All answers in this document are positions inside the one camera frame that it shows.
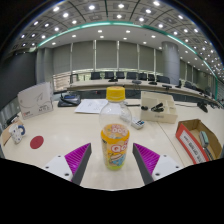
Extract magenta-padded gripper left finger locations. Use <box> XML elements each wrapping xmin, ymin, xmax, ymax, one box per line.
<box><xmin>42</xmin><ymin>142</ymin><xmax>92</xmax><ymax>186</ymax></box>

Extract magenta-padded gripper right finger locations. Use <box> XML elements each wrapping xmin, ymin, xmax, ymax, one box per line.
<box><xmin>132</xmin><ymin>142</ymin><xmax>184</xmax><ymax>186</ymax></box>

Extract yellow-capped clear drink bottle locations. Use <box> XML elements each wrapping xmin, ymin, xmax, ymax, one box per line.
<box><xmin>98</xmin><ymin>86</ymin><xmax>133</xmax><ymax>171</ymax></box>

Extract flat round red coaster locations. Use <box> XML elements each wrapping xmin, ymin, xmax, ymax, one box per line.
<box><xmin>29</xmin><ymin>135</ymin><xmax>45</xmax><ymax>150</ymax></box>

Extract open cardboard box, red-white side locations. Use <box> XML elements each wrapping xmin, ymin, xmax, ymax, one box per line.
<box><xmin>175</xmin><ymin>118</ymin><xmax>223</xmax><ymax>165</ymax></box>

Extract grey-green handheld tool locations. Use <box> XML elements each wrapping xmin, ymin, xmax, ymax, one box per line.
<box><xmin>199</xmin><ymin>130</ymin><xmax>215</xmax><ymax>161</ymax></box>

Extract white compartment organiser tray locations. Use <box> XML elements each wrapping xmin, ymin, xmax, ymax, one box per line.
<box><xmin>139</xmin><ymin>91</ymin><xmax>179</xmax><ymax>125</ymax></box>

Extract small white calculator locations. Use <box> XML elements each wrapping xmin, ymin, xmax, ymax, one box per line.
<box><xmin>130</xmin><ymin>117</ymin><xmax>146</xmax><ymax>130</ymax></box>

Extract black clip tool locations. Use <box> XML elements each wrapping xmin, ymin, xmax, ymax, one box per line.
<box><xmin>150</xmin><ymin>102</ymin><xmax>165</xmax><ymax>113</ymax></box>

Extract brown cardboard sheet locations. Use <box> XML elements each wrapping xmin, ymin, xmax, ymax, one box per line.
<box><xmin>0</xmin><ymin>119</ymin><xmax>25</xmax><ymax>147</ymax></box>

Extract black power adapter box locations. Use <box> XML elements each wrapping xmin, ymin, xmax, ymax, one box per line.
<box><xmin>4</xmin><ymin>113</ymin><xmax>20</xmax><ymax>127</ymax></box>

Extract black desk phone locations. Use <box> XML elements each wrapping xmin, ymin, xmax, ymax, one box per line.
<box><xmin>57</xmin><ymin>93</ymin><xmax>82</xmax><ymax>108</ymax></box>

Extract white paper sheets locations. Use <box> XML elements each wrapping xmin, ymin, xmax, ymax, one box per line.
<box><xmin>74</xmin><ymin>98</ymin><xmax>109</xmax><ymax>115</ymax></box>

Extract black tabletop microphone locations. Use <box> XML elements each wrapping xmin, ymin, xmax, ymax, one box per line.
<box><xmin>197</xmin><ymin>101</ymin><xmax>210</xmax><ymax>113</ymax></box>

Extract white printed cardboard box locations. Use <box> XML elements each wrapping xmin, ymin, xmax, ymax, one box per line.
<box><xmin>17</xmin><ymin>81</ymin><xmax>55</xmax><ymax>120</ymax></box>

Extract long curved conference table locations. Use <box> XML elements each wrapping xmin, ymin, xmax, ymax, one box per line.
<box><xmin>66</xmin><ymin>78</ymin><xmax>222</xmax><ymax>107</ymax></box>

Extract group of black office chairs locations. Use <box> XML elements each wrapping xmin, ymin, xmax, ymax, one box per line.
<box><xmin>89</xmin><ymin>70</ymin><xmax>214</xmax><ymax>98</ymax></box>

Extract group of ceiling lights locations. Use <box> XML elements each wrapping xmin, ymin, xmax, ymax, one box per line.
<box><xmin>19</xmin><ymin>0</ymin><xmax>224</xmax><ymax>73</ymax></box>

